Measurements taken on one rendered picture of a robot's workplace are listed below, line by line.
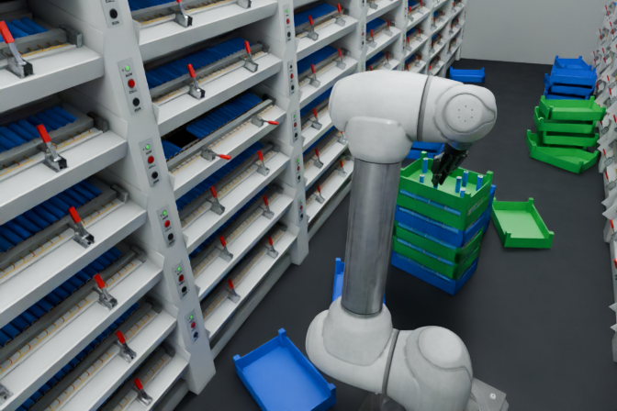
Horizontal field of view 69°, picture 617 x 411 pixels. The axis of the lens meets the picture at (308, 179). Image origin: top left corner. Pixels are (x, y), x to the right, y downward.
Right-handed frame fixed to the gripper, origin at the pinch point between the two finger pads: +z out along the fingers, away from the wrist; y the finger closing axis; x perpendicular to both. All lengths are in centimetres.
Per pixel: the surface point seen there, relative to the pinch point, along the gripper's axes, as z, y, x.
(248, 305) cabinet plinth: 42, -76, -14
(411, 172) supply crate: 14.6, -0.7, 13.9
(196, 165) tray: -25, -84, 5
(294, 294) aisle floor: 48, -56, -12
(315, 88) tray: -3, -32, 52
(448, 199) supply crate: 2.7, 0.5, -8.3
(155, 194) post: -33, -95, -8
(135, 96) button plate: -56, -94, 4
